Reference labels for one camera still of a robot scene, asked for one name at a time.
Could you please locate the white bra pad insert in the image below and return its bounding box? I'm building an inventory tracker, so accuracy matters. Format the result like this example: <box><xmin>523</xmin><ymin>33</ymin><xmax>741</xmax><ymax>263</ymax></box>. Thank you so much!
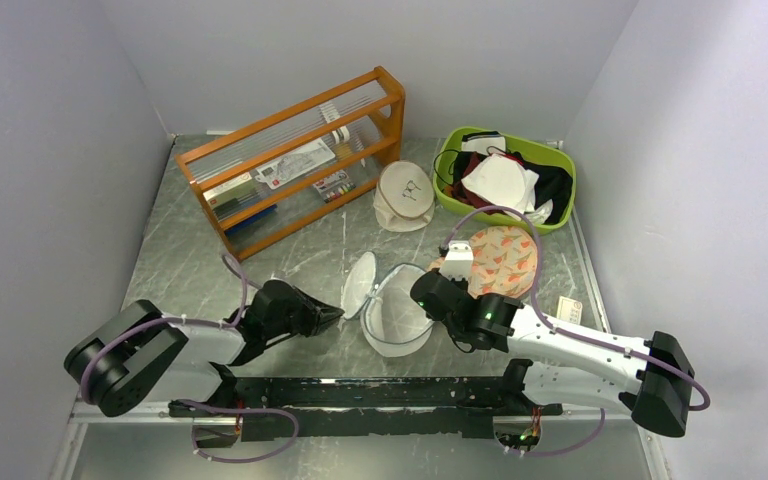
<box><xmin>462</xmin><ymin>154</ymin><xmax>539</xmax><ymax>213</ymax></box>

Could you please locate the orange wooden rack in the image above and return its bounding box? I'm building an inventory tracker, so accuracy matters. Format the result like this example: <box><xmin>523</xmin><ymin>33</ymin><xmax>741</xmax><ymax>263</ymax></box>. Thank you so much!
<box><xmin>176</xmin><ymin>66</ymin><xmax>406</xmax><ymax>260</ymax></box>

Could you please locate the small white card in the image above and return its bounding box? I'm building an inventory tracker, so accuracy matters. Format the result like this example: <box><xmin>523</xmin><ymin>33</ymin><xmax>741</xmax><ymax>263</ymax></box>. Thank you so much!
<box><xmin>555</xmin><ymin>296</ymin><xmax>583</xmax><ymax>325</ymax></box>

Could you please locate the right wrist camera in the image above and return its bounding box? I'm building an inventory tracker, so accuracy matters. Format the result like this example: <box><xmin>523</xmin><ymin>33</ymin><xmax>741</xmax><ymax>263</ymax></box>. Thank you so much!
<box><xmin>439</xmin><ymin>240</ymin><xmax>474</xmax><ymax>282</ymax></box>

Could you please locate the white clip on rack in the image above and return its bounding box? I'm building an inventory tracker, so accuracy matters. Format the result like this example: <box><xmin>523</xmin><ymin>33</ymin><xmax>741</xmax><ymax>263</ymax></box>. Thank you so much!
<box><xmin>330</xmin><ymin>126</ymin><xmax>351</xmax><ymax>144</ymax></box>

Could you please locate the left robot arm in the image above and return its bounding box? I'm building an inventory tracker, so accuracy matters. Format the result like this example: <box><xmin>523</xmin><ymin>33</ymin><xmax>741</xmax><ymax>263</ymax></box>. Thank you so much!
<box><xmin>64</xmin><ymin>279</ymin><xmax>344</xmax><ymax>417</ymax></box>

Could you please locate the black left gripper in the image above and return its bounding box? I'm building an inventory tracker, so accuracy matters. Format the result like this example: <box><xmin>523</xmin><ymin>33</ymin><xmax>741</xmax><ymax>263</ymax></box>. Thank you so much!
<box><xmin>264</xmin><ymin>285</ymin><xmax>344</xmax><ymax>339</ymax></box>

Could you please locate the white folded garment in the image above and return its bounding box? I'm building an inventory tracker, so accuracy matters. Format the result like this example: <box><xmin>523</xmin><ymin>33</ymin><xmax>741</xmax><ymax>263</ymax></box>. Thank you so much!
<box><xmin>461</xmin><ymin>131</ymin><xmax>507</xmax><ymax>155</ymax></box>

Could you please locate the cream round laundry bag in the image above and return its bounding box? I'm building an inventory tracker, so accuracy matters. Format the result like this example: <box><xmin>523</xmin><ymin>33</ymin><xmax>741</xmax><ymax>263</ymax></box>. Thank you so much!
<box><xmin>373</xmin><ymin>160</ymin><xmax>435</xmax><ymax>233</ymax></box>

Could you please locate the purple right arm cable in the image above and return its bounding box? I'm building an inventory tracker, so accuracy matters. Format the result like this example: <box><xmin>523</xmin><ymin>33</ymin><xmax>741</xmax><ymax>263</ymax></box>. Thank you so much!
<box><xmin>444</xmin><ymin>205</ymin><xmax>711</xmax><ymax>458</ymax></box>

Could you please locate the green box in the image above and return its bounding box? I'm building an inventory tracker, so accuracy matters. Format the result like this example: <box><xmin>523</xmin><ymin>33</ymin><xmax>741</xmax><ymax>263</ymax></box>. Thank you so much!
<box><xmin>203</xmin><ymin>173</ymin><xmax>257</xmax><ymax>210</ymax></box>

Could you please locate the clear plastic package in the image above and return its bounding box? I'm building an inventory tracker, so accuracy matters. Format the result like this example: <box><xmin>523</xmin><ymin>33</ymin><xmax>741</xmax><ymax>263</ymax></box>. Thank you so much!
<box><xmin>253</xmin><ymin>139</ymin><xmax>336</xmax><ymax>190</ymax></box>

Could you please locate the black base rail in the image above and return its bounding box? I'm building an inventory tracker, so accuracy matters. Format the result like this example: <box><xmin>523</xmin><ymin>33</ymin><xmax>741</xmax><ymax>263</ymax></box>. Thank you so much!
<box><xmin>168</xmin><ymin>376</ymin><xmax>563</xmax><ymax>442</ymax></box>

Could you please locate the black clothing pile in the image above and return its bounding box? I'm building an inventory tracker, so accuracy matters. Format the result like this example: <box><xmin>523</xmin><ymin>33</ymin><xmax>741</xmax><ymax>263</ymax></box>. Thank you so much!
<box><xmin>447</xmin><ymin>148</ymin><xmax>573</xmax><ymax>225</ymax></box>

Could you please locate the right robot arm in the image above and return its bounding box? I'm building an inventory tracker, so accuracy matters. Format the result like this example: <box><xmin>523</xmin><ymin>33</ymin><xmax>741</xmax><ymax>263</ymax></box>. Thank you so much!
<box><xmin>410</xmin><ymin>270</ymin><xmax>695</xmax><ymax>438</ymax></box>

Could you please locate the green plastic basin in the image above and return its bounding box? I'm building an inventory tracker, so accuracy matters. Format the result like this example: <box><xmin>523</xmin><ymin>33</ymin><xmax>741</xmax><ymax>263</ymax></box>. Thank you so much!
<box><xmin>431</xmin><ymin>126</ymin><xmax>577</xmax><ymax>235</ymax></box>

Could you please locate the white mesh laundry bag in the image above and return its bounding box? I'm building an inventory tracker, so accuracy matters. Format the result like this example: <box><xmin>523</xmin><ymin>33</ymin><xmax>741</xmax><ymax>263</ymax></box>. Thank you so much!
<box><xmin>340</xmin><ymin>251</ymin><xmax>433</xmax><ymax>358</ymax></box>

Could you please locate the colourful marker pack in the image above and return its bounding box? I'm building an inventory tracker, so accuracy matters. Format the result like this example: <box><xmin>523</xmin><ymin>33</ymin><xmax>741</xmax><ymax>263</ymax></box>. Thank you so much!
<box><xmin>312</xmin><ymin>170</ymin><xmax>355</xmax><ymax>203</ymax></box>

